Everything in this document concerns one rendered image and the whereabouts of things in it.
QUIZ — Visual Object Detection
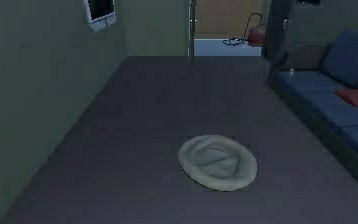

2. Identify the dark room door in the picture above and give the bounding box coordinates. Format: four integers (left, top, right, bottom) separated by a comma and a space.
262, 0, 292, 69

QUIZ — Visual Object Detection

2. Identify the red vacuum cleaner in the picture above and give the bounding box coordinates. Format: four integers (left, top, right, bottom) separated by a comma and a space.
222, 12, 267, 48

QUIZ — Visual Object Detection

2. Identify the blue sofa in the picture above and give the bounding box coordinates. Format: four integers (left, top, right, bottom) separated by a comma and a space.
266, 28, 358, 196

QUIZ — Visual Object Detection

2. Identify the red pillow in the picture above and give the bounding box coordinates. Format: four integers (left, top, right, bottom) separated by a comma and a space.
334, 88, 358, 109

